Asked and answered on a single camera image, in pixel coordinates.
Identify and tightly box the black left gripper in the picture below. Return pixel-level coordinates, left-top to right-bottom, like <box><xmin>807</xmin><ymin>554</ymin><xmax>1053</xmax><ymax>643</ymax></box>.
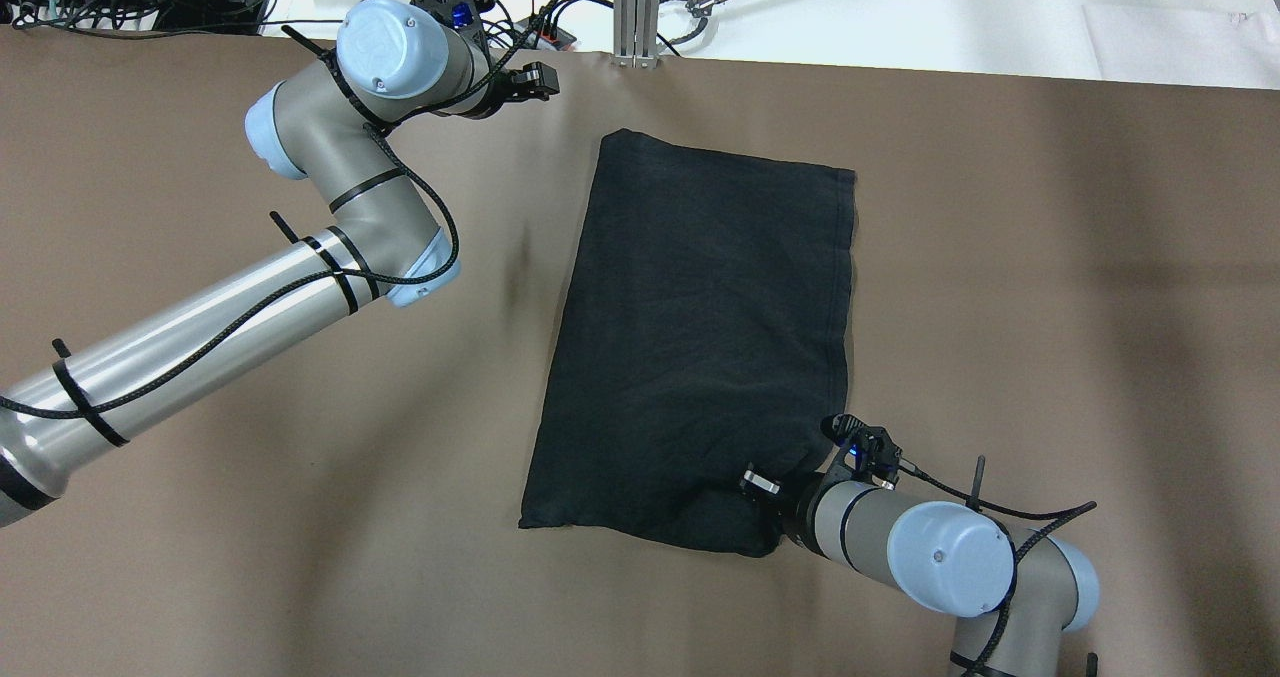
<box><xmin>410</xmin><ymin>0</ymin><xmax>561</xmax><ymax>118</ymax></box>

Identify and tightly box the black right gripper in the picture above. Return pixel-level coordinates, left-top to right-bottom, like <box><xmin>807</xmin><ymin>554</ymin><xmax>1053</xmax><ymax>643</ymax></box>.
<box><xmin>740</xmin><ymin>413</ymin><xmax>902</xmax><ymax>529</ymax></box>

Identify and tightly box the black t-shirt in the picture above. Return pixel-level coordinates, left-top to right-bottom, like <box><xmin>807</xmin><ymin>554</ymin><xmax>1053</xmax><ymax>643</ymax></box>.
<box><xmin>518</xmin><ymin>131</ymin><xmax>858</xmax><ymax>558</ymax></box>

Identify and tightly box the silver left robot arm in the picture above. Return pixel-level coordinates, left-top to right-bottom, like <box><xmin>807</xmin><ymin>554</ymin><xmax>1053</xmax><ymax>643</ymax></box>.
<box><xmin>1</xmin><ymin>0</ymin><xmax>561</xmax><ymax>525</ymax></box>

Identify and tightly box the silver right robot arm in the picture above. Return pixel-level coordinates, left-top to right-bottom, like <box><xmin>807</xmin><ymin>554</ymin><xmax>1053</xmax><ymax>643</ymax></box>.
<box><xmin>740</xmin><ymin>413</ymin><xmax>1101</xmax><ymax>676</ymax></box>

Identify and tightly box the aluminium frame post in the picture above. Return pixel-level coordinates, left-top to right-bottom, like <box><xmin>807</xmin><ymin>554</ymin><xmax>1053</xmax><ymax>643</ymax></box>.
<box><xmin>612</xmin><ymin>0</ymin><xmax>659</xmax><ymax>68</ymax></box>

